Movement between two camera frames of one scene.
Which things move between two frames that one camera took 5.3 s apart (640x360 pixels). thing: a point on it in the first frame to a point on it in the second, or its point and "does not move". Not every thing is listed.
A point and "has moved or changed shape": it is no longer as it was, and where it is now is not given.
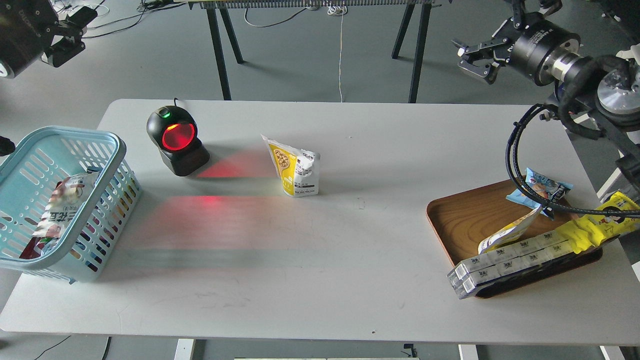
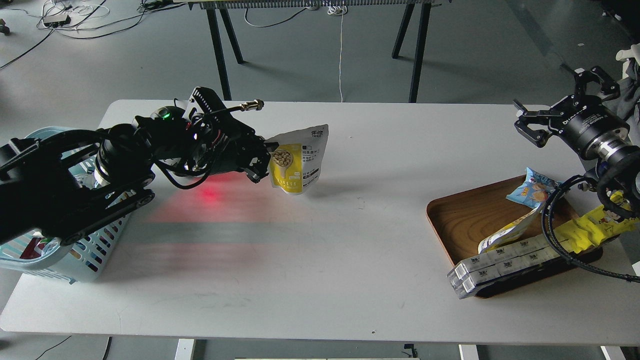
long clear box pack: x=507 y=260 does not move
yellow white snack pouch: x=299 y=168 has moved or changed shape
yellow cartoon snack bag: x=589 y=231 does not move
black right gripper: x=529 y=42 to x=581 y=120
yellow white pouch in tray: x=512 y=231 does not move
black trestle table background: x=213 y=7 does not move
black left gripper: x=26 y=27 to x=220 y=143
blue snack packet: x=552 y=191 does not move
